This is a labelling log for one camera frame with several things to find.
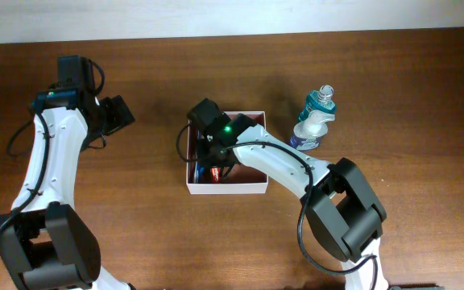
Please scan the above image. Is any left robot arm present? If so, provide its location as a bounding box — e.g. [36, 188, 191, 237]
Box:
[0, 56, 135, 290]

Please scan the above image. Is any right black cable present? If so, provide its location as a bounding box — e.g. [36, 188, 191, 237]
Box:
[175, 123, 378, 277]

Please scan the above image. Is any blue white toothbrush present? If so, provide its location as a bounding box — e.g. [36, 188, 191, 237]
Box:
[193, 162, 201, 184]

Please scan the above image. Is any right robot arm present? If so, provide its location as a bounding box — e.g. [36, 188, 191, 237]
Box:
[183, 98, 389, 289]

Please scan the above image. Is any teal mouthwash bottle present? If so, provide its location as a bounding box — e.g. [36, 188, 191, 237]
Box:
[298, 85, 336, 122]

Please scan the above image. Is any pink open cardboard box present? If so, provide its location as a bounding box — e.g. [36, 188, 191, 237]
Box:
[185, 111, 268, 195]

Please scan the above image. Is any blue disposable razor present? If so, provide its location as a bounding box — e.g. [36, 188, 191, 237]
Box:
[197, 167, 205, 180]

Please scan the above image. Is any foam handwash pump bottle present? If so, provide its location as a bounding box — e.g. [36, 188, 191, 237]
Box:
[289, 110, 335, 151]

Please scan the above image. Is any red green toothpaste tube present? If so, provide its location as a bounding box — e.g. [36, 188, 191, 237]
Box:
[210, 167, 221, 184]

